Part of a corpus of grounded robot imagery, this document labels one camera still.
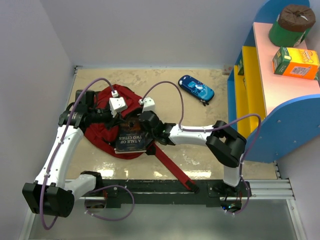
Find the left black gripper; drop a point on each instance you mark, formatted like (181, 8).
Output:
(114, 121)

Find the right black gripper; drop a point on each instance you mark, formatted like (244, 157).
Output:
(142, 127)

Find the red student backpack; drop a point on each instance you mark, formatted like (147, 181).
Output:
(105, 136)

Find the Tale of Two Cities book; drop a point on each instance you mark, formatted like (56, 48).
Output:
(131, 138)

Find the blue patterned pencil case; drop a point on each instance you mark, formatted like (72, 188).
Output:
(196, 88)

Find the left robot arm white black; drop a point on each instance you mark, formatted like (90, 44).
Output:
(50, 194)

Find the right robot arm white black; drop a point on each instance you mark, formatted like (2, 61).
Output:
(225, 143)

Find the green box on shelf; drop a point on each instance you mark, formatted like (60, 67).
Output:
(240, 67)

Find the blue yellow pink shelf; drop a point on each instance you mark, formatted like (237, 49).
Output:
(277, 114)

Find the orange green crayon box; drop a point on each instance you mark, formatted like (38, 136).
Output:
(296, 62)

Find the green cylinder brown lid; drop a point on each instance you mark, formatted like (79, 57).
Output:
(292, 25)

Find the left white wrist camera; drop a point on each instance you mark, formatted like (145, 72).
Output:
(117, 105)

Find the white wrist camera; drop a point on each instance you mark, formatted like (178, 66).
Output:
(147, 104)
(117, 105)

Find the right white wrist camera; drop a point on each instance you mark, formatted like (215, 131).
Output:
(147, 104)

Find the aluminium rail frame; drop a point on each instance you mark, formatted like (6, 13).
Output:
(51, 195)

